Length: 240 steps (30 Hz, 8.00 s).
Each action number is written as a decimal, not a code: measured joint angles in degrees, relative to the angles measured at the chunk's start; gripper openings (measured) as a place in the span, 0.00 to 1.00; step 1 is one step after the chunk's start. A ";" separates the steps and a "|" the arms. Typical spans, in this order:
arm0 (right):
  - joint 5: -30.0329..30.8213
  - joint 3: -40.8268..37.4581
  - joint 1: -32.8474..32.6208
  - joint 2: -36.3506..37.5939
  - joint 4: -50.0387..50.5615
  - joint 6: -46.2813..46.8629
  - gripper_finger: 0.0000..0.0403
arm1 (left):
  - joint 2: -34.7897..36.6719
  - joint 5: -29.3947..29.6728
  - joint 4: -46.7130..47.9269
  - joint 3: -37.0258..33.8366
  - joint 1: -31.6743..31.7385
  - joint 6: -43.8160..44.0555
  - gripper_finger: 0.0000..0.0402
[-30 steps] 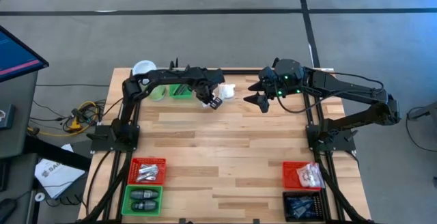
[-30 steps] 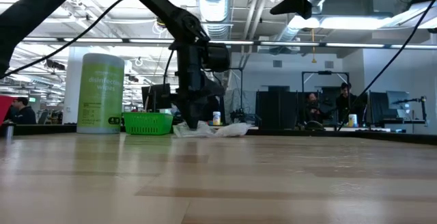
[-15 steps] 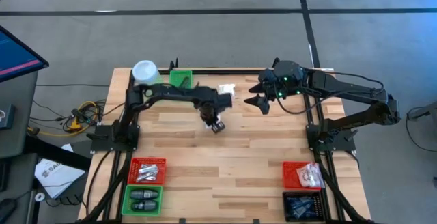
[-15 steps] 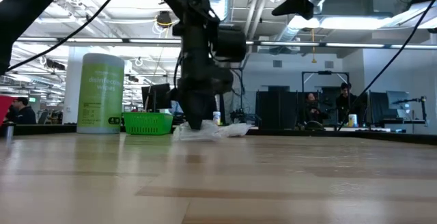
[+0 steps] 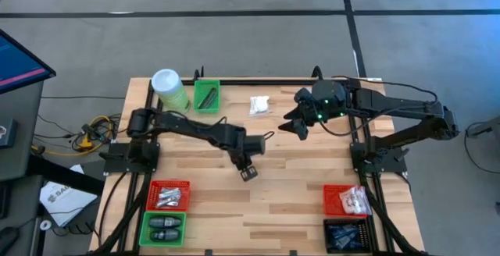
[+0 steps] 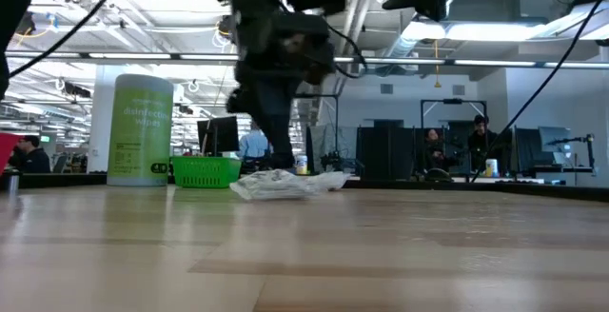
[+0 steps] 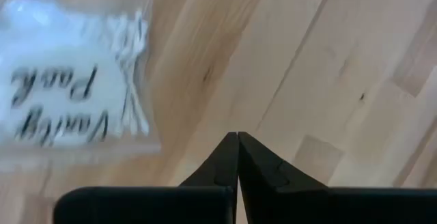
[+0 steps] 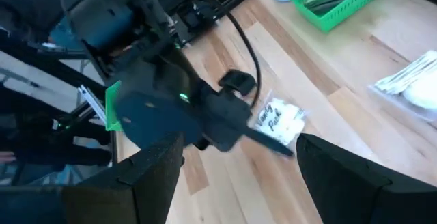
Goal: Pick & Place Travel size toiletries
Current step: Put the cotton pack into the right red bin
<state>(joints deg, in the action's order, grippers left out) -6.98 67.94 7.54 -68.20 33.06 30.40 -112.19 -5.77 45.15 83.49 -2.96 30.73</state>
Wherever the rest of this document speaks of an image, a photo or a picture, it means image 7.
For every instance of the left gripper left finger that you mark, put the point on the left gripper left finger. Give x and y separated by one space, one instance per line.
205 203

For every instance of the vanity pack clear bag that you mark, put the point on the vanity pack clear bag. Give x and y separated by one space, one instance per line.
61 80

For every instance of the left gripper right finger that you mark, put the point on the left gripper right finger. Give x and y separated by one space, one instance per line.
307 207

